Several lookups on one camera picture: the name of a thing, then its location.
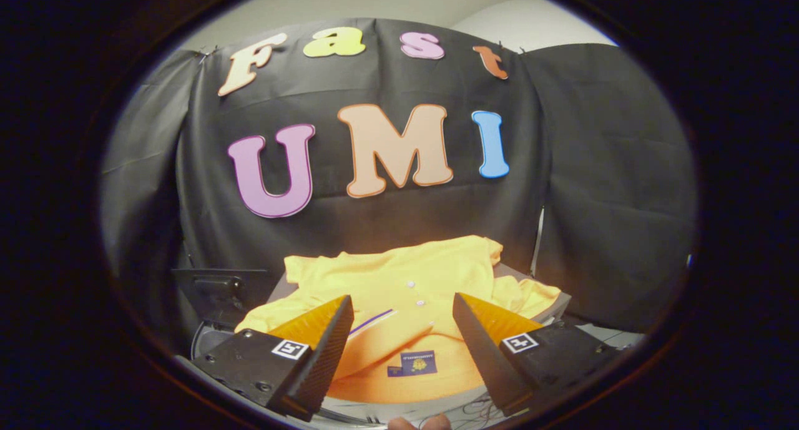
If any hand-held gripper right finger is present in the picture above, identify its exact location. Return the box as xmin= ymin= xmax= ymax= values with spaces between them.
xmin=452 ymin=292 xmax=620 ymax=417

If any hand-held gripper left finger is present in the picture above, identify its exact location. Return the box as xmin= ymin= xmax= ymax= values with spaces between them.
xmin=190 ymin=295 xmax=355 ymax=422

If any orange polo shirt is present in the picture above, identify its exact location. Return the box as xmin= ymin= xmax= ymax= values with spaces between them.
xmin=234 ymin=235 xmax=562 ymax=404

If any grey washing machine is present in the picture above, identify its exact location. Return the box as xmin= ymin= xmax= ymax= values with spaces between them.
xmin=189 ymin=320 xmax=350 ymax=426

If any dark washing machine lid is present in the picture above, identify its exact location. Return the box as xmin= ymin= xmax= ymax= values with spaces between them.
xmin=171 ymin=267 xmax=277 ymax=328

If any black backdrop cloth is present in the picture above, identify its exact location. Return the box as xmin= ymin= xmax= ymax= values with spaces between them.
xmin=101 ymin=18 xmax=697 ymax=334

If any black floor cable tangle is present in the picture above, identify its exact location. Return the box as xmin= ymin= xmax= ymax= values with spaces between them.
xmin=459 ymin=398 xmax=503 ymax=421

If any white cabinet with grey frame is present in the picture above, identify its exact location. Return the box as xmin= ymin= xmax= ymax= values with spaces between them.
xmin=267 ymin=260 xmax=572 ymax=426

